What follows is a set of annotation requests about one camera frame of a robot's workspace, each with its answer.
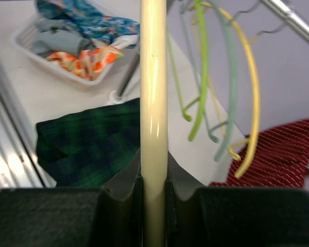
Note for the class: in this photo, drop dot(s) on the white clothes rack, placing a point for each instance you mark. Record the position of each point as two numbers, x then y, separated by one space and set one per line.
281 9

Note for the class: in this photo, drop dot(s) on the yellow hanger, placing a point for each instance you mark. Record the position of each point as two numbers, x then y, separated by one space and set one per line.
252 140

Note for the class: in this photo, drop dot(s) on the cream hanger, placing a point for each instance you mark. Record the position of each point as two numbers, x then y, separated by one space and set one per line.
154 139

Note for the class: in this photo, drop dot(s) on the red polka dot garment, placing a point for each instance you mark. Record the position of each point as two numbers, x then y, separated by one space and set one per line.
281 159

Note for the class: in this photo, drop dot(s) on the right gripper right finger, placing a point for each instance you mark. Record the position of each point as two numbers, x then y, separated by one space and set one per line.
197 215

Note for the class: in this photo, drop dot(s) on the pale mint hanger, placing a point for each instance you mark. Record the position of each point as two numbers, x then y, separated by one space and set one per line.
233 78

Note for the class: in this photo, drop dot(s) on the white plastic basket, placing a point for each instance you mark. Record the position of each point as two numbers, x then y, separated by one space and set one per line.
23 37

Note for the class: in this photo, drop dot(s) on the lime green hanger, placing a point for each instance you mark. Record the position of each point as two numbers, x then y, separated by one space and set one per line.
202 86

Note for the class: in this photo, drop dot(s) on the aluminium rail frame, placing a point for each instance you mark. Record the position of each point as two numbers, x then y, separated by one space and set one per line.
18 163

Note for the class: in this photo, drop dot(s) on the light blue denim garment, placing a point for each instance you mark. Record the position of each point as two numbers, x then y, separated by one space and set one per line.
56 35

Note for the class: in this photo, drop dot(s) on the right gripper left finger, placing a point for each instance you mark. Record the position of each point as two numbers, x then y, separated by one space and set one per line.
111 215

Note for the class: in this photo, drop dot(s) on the orange floral skirt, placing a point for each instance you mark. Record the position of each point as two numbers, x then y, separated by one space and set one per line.
89 64

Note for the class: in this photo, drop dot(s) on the blue floral skirt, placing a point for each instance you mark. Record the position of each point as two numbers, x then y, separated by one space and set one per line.
90 21

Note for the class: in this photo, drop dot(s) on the dark green plaid garment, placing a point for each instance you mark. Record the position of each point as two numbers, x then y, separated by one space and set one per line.
88 148

